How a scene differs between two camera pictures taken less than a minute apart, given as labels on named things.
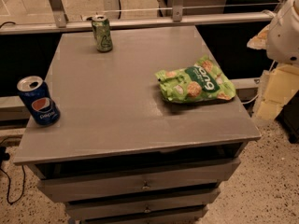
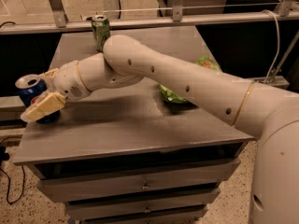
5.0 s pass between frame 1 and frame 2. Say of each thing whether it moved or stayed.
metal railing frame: stayed
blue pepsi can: stayed
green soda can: stayed
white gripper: moved
